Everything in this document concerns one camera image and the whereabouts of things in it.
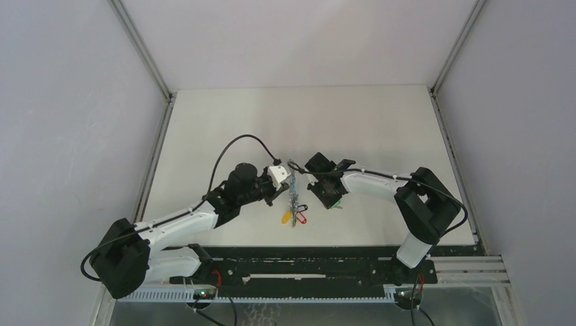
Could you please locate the green tagged key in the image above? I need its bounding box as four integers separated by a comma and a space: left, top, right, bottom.
330, 201, 343, 209

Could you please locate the round key organizer with rings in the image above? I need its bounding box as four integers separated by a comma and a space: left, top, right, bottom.
287, 159, 299, 213

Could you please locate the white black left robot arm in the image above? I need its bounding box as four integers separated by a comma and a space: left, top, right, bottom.
84, 163, 291, 299

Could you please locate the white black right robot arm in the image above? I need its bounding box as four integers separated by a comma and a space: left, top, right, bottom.
298, 152, 467, 283

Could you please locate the red tagged key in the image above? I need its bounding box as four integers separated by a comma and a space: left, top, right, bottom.
291, 204, 308, 228

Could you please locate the yellow tagged key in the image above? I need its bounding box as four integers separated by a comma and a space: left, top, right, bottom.
282, 211, 293, 224

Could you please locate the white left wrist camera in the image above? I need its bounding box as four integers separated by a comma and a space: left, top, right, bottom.
267, 165, 291, 188

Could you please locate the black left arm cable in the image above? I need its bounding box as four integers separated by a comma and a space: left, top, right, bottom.
81, 134, 283, 283

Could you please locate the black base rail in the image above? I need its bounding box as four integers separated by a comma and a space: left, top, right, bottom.
170, 246, 438, 296

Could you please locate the right aluminium frame post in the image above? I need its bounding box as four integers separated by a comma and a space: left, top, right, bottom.
429, 0, 489, 97

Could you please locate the aluminium frame post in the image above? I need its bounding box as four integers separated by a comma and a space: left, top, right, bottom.
429, 0, 489, 97
107, 0, 173, 102

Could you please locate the white slotted cable duct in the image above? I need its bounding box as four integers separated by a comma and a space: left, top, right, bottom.
120, 286, 397, 304

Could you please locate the left aluminium frame post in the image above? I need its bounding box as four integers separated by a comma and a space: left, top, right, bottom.
107, 0, 173, 102

